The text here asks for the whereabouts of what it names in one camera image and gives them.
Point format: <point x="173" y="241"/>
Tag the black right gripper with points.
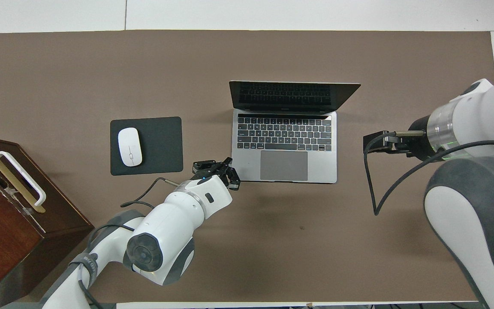
<point x="408" y="146"/>

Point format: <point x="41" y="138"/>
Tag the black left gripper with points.
<point x="212" y="171"/>

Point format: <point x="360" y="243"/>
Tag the grey Apple laptop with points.
<point x="290" y="154"/>

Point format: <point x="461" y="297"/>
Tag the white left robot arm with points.
<point x="170" y="227"/>

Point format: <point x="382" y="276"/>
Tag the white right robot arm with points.
<point x="478" y="193"/>

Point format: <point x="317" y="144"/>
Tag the black mouse pad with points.
<point x="163" y="146"/>

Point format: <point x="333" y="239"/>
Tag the white computer mouse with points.
<point x="129" y="146"/>

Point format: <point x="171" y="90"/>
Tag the brown table mat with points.
<point x="247" y="56"/>

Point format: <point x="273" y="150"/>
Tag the dark brown wooden box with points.
<point x="2" y="231"/>

